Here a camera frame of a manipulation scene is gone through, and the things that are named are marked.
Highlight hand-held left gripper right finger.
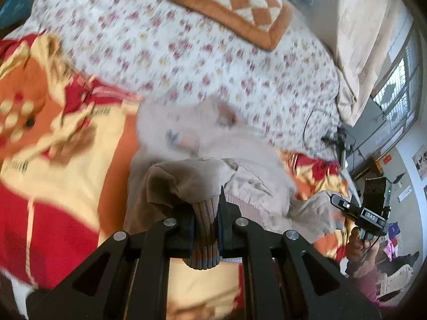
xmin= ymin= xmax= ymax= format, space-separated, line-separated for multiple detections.
xmin=217 ymin=185 xmax=381 ymax=320

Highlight beige jacket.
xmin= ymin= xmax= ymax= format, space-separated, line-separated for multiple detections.
xmin=125 ymin=95 xmax=345 ymax=271

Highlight person's right hand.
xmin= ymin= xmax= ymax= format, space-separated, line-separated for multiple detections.
xmin=347 ymin=227 xmax=371 ymax=262

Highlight black cable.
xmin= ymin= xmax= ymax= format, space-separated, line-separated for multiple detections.
xmin=303 ymin=107 xmax=344 ymax=150

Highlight white floral quilt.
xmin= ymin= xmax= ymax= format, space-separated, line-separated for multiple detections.
xmin=7 ymin=0 xmax=344 ymax=155

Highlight beige curtain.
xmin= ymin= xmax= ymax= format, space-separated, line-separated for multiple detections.
xmin=334 ymin=0 xmax=406 ymax=128

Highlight blue plastic bag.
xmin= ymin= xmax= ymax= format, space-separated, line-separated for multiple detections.
xmin=0 ymin=0 xmax=31 ymax=29

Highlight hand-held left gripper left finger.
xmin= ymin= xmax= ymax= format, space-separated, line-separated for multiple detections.
xmin=26 ymin=203 xmax=196 ymax=320

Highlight barred window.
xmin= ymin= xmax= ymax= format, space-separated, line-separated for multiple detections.
xmin=372 ymin=37 xmax=420 ymax=132

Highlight orange red yellow printed blanket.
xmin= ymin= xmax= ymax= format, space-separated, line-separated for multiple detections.
xmin=0 ymin=33 xmax=355 ymax=320

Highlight person's pink trousers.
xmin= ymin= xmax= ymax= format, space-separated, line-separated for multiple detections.
xmin=350 ymin=271 xmax=404 ymax=310

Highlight wall poster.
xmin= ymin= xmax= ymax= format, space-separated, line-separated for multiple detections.
xmin=412 ymin=149 xmax=427 ymax=178

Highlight orange checkered plush cushion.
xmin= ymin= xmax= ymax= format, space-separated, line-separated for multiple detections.
xmin=167 ymin=0 xmax=294 ymax=52

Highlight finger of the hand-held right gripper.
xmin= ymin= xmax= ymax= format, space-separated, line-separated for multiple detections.
xmin=330 ymin=193 xmax=362 ymax=221

